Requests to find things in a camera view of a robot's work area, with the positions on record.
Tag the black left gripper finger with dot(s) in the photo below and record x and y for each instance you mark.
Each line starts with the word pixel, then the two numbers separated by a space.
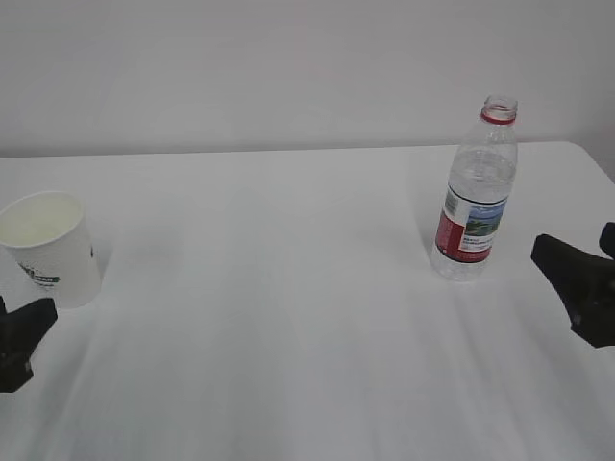
pixel 21 332

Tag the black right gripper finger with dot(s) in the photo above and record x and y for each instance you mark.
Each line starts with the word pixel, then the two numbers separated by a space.
pixel 585 285
pixel 607 239

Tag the white paper coffee cup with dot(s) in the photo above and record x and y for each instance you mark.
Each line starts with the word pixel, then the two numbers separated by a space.
pixel 47 236

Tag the clear plastic water bottle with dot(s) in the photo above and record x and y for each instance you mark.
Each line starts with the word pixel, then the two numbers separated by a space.
pixel 479 184

